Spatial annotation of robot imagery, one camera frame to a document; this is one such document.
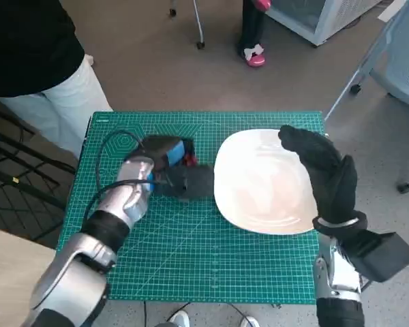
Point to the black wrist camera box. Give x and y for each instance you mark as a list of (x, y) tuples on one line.
[(194, 184), (383, 253)]

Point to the white square plate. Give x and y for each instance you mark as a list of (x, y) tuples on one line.
[(259, 184)]

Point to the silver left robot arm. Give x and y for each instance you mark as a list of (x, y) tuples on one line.
[(126, 201)]

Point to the metal chair legs with casters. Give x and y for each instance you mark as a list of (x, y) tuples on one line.
[(199, 24)]

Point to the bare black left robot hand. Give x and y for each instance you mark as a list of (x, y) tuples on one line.
[(163, 146)]

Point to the grey mesh chair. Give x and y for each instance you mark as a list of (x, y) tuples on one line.
[(402, 75)]

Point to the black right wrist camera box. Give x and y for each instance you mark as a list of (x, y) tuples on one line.
[(383, 253)]

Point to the white rounded foot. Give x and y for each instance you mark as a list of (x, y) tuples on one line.
[(250, 322), (180, 319)]

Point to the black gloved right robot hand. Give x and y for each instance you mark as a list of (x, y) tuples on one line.
[(332, 184)]

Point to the beige wooden board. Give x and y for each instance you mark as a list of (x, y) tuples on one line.
[(10, 272)]

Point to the white cabinet with glass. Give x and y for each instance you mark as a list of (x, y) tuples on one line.
[(341, 13)]

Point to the green cutting mat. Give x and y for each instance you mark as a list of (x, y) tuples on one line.
[(197, 252)]

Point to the red toy grape bunch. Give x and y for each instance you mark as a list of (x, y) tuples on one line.
[(191, 160)]

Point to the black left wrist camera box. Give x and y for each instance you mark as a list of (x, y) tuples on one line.
[(194, 184)]

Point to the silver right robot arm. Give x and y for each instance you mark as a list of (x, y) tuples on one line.
[(339, 276)]

